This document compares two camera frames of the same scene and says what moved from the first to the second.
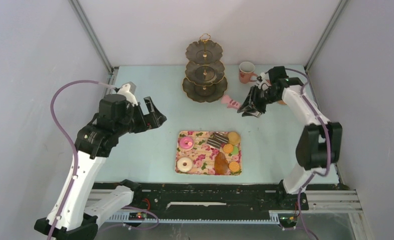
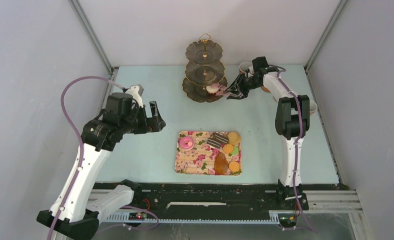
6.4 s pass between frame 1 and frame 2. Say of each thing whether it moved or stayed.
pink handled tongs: moved
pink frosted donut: stayed
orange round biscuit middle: stayed
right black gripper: moved
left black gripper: stayed
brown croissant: stayed
